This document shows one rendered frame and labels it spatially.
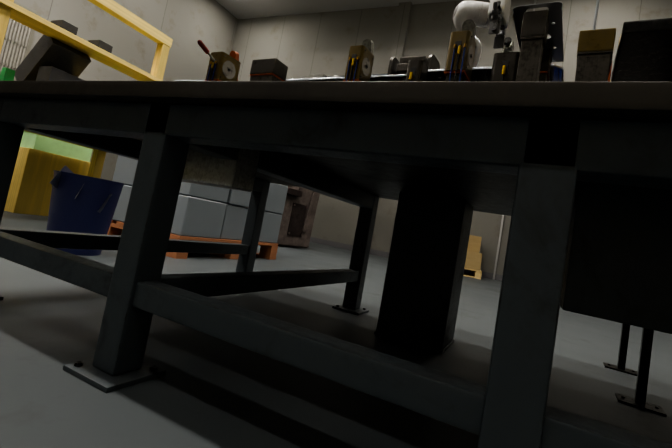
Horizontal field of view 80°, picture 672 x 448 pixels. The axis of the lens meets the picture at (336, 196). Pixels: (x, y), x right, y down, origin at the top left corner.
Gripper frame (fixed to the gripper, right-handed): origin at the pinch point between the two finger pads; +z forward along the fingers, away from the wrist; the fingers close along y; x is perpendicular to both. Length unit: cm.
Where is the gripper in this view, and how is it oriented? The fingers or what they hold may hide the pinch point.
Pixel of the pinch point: (496, 38)
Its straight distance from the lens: 147.0
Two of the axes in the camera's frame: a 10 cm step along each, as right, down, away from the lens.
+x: 8.5, 1.1, -5.1
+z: -1.7, 9.8, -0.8
